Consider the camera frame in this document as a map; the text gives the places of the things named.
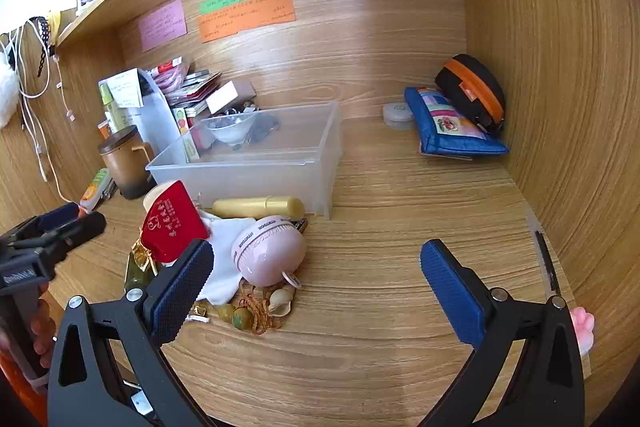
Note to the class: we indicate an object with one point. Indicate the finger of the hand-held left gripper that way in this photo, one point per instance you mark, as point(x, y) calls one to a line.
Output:
point(82, 227)
point(52, 218)

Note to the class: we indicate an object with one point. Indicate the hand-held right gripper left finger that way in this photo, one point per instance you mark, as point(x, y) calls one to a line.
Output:
point(182, 282)

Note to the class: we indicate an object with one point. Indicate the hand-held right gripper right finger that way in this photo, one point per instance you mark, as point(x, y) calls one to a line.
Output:
point(450, 292)

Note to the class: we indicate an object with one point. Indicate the dark green glass bottle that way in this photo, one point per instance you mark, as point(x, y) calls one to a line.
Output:
point(137, 276)

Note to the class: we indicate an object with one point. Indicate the red embroidered charm pouch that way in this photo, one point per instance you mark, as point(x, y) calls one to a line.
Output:
point(172, 222)

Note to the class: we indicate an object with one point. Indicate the pink round handheld device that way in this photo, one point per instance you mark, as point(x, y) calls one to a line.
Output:
point(265, 252)

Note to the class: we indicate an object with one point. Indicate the clear plastic storage bin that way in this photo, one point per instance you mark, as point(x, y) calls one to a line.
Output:
point(280, 172)

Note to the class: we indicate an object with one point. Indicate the wooden desktop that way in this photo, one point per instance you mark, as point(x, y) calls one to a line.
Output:
point(400, 332)

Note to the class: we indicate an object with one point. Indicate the person's left hand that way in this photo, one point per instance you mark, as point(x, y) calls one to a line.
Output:
point(44, 332)

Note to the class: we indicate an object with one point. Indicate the orange and green packet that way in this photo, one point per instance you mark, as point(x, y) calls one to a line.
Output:
point(95, 189)

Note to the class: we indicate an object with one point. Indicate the wooden mug with dark lid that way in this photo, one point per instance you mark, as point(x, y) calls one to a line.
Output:
point(122, 167)

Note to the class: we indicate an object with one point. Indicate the pale yellow cosmetic tube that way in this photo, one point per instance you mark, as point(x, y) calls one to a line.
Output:
point(250, 207)

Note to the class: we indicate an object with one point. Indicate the orange cardboard box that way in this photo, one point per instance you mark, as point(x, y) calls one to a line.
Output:
point(103, 128)

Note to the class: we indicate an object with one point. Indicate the green cap spray bottle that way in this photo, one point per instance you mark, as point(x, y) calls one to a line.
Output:
point(107, 107)

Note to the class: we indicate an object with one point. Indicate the pink cat paw toy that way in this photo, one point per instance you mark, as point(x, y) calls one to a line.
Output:
point(582, 329)

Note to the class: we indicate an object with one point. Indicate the fruit sticker sheet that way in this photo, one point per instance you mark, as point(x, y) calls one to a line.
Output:
point(186, 134)

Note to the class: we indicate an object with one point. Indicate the white handwritten paper sheet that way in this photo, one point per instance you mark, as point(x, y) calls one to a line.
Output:
point(125, 89)

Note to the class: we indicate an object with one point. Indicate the small glass bowl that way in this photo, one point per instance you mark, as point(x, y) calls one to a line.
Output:
point(232, 129)

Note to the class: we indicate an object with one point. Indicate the blue patchwork zip pouch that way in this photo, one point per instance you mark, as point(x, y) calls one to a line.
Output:
point(450, 129)

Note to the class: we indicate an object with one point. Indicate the stack of booklets and cards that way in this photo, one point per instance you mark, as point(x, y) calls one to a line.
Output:
point(197, 89)

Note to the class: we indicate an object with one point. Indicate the white round case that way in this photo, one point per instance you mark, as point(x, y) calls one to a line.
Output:
point(397, 116)

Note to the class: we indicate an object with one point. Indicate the white small cardboard box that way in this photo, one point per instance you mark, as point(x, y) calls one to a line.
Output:
point(227, 97)

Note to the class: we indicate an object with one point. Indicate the black pouch orange zipper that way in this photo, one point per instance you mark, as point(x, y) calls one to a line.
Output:
point(470, 87)

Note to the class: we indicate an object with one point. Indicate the pink paper note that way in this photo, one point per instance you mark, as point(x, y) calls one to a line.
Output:
point(162, 26)

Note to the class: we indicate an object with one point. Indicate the orange paper note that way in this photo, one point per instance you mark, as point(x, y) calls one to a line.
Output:
point(245, 19)

